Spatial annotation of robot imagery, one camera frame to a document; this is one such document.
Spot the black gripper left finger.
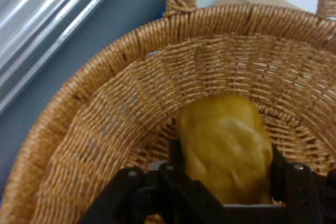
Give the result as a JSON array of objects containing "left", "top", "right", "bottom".
[{"left": 78, "top": 139, "right": 224, "bottom": 224}]

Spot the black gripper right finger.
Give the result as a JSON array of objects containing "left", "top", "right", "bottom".
[{"left": 269, "top": 145, "right": 336, "bottom": 224}]

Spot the yellow corn cob with husk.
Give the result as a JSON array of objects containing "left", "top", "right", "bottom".
[{"left": 177, "top": 94, "right": 274, "bottom": 205}]

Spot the woven wicker basket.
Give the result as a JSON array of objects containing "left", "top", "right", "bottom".
[{"left": 0, "top": 0, "right": 336, "bottom": 224}]

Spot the long horizontal aluminium frame rail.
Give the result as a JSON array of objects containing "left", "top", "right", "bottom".
[{"left": 0, "top": 0, "right": 130, "bottom": 116}]

